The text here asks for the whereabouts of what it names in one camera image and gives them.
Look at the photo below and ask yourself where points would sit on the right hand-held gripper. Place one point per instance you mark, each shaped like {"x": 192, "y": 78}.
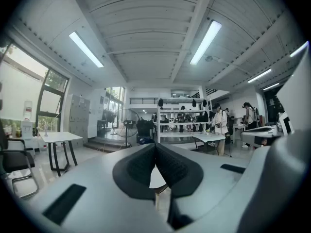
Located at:
{"x": 286, "y": 166}

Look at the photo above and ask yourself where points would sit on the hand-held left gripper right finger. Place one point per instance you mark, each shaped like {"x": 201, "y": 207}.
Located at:
{"x": 182, "y": 176}

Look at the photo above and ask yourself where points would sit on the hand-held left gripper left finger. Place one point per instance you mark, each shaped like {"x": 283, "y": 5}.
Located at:
{"x": 131, "y": 173}

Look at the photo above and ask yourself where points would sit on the white round seat cushion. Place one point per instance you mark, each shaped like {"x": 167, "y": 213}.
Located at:
{"x": 158, "y": 178}

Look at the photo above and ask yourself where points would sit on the wooden chair with brown seat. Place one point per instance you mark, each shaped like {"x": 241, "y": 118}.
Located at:
{"x": 157, "y": 201}

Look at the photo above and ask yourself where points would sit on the black office chair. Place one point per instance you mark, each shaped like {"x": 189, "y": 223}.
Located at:
{"x": 145, "y": 130}

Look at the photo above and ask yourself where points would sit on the black cantilever chair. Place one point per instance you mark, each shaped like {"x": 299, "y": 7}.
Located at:
{"x": 17, "y": 160}

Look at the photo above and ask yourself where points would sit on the wooden step platform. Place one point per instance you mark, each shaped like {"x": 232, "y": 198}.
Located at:
{"x": 107, "y": 143}

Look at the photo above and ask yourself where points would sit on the white work table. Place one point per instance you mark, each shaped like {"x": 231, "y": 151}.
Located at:
{"x": 258, "y": 133}

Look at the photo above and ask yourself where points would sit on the white table with dark leg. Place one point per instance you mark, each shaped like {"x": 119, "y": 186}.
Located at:
{"x": 210, "y": 138}

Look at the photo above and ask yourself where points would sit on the white metal shelf rack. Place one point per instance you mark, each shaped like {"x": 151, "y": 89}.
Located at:
{"x": 181, "y": 124}

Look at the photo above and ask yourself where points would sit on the grey metal lockers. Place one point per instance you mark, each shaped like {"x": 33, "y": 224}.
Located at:
{"x": 79, "y": 120}

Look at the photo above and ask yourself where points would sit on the white table with black legs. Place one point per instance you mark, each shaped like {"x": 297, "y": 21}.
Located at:
{"x": 60, "y": 137}

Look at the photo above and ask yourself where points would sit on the ceiling tube light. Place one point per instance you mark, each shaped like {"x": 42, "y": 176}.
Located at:
{"x": 299, "y": 49}
{"x": 205, "y": 42}
{"x": 86, "y": 49}
{"x": 259, "y": 75}
{"x": 271, "y": 86}

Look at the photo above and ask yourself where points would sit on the black framed window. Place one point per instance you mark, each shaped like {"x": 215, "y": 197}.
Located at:
{"x": 49, "y": 98}

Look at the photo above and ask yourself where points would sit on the white water dispenser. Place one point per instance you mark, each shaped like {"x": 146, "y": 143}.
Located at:
{"x": 27, "y": 127}

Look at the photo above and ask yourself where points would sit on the black pedestal fan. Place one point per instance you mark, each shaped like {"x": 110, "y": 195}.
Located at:
{"x": 126, "y": 125}

